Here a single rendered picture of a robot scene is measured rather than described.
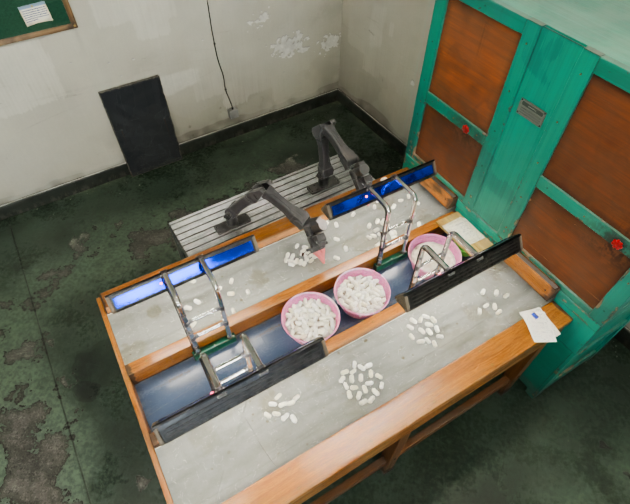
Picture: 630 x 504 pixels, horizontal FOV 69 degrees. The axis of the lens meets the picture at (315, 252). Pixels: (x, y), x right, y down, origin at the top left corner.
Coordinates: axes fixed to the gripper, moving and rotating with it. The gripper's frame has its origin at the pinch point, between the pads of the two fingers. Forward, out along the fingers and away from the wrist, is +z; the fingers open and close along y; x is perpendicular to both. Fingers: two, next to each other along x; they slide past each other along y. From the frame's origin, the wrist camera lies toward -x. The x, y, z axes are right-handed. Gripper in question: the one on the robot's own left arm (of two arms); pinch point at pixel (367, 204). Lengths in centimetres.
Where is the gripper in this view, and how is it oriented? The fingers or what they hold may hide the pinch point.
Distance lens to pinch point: 243.5
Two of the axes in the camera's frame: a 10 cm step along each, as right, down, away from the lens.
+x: -3.4, 0.4, 9.4
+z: 3.8, 9.2, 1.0
